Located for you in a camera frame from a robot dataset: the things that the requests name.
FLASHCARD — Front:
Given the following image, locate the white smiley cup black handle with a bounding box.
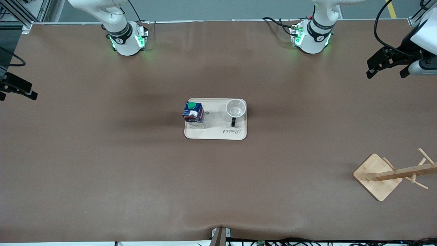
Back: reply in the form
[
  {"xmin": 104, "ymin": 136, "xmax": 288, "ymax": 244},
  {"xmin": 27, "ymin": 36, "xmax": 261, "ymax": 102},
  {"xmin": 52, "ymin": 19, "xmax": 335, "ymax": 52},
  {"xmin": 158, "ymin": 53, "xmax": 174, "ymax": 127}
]
[{"xmin": 225, "ymin": 98, "xmax": 247, "ymax": 128}]

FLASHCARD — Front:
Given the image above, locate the blue milk carton green cap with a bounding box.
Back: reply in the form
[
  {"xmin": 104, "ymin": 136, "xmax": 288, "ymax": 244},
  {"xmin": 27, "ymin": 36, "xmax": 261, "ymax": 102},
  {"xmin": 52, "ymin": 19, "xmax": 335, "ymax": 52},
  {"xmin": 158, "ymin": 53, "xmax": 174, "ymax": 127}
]
[{"xmin": 182, "ymin": 101, "xmax": 206, "ymax": 130}]

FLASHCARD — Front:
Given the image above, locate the wooden cup rack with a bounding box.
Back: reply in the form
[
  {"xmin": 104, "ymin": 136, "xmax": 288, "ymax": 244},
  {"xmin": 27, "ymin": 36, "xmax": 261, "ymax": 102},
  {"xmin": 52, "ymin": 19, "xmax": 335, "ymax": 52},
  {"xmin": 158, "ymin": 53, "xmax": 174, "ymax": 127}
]
[{"xmin": 352, "ymin": 148, "xmax": 437, "ymax": 202}]

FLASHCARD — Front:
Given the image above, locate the cream tray with bear print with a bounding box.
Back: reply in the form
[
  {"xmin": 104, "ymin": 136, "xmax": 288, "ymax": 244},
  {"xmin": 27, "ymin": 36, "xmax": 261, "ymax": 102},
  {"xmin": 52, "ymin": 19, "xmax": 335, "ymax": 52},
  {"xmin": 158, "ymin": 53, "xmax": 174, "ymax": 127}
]
[{"xmin": 184, "ymin": 98, "xmax": 247, "ymax": 140}]

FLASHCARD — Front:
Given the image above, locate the metal table clamp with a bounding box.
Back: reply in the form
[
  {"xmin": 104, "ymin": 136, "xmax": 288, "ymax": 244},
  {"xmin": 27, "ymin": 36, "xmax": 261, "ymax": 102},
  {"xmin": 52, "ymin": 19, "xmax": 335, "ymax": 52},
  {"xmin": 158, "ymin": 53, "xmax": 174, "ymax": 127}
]
[{"xmin": 211, "ymin": 226, "xmax": 232, "ymax": 246}]

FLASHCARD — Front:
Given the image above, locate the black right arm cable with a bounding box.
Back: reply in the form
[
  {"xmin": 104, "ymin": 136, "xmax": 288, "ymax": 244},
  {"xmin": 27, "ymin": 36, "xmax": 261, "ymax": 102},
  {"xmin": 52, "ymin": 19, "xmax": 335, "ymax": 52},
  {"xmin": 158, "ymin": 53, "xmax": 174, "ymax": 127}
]
[{"xmin": 0, "ymin": 46, "xmax": 27, "ymax": 67}]

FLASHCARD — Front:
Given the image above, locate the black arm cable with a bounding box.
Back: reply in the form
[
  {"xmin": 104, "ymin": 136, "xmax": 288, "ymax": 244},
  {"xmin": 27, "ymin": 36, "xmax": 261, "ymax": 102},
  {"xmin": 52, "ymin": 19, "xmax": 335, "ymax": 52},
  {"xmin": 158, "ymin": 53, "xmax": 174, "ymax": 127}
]
[
  {"xmin": 0, "ymin": 46, "xmax": 27, "ymax": 67},
  {"xmin": 373, "ymin": 0, "xmax": 415, "ymax": 57}
]

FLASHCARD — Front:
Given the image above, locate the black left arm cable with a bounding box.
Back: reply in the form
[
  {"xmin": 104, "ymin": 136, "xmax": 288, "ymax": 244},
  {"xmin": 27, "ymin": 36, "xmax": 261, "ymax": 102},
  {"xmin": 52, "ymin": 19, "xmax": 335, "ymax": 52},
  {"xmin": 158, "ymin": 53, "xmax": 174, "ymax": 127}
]
[{"xmin": 373, "ymin": 0, "xmax": 415, "ymax": 57}]

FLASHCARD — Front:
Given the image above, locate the aluminium frame post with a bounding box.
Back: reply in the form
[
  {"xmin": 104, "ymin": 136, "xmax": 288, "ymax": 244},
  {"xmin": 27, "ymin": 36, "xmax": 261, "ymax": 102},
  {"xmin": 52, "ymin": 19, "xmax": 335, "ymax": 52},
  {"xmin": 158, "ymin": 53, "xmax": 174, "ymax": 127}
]
[
  {"xmin": 0, "ymin": 0, "xmax": 52, "ymax": 34},
  {"xmin": 407, "ymin": 0, "xmax": 437, "ymax": 38}
]

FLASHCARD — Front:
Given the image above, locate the black left base cable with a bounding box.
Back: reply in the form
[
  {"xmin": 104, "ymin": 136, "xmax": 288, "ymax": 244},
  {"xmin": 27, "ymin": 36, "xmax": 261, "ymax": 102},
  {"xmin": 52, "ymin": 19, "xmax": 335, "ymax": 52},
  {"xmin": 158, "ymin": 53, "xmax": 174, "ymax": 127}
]
[{"xmin": 262, "ymin": 16, "xmax": 296, "ymax": 37}]

